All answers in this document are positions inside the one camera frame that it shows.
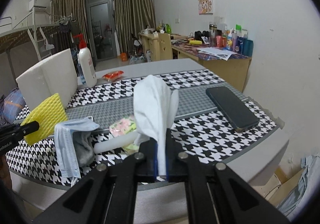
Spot yellow foam fruit net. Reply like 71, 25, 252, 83
21, 93, 68, 146

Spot white tissue paper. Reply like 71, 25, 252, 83
133, 75, 179, 176

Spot blue face mask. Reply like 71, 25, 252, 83
54, 117, 100, 179

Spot blue plaid quilt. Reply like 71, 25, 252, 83
1, 88, 26, 127

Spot houndstooth table mat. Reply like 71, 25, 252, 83
7, 70, 278, 186

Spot green floral tissue pack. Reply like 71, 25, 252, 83
109, 115, 139, 154

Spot white styrofoam box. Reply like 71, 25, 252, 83
16, 49, 78, 110

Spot black smartphone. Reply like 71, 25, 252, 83
206, 87, 259, 132

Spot white lotion pump bottle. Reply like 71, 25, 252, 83
73, 33, 97, 88

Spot red snack packet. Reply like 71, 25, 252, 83
102, 71, 124, 82

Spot metal bunk bed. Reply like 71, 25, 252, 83
1, 8, 74, 95

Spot orange bucket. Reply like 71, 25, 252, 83
120, 52, 128, 62

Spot wooden smiley chair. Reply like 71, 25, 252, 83
158, 33, 173, 60

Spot wooden desk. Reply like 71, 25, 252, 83
139, 33, 252, 92

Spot white papers on desk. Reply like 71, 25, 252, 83
197, 47, 235, 61

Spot white air conditioner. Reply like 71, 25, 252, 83
28, 0, 47, 12

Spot left brown curtain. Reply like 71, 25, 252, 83
50, 0, 89, 43

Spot brown curtain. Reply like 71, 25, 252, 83
50, 0, 89, 43
114, 0, 156, 54

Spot blue canister on desk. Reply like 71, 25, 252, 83
242, 38, 254, 58

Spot glass balcony door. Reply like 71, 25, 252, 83
86, 0, 117, 62

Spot right brown curtain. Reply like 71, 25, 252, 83
114, 0, 156, 54

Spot anime girl wall picture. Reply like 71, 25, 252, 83
198, 0, 213, 15

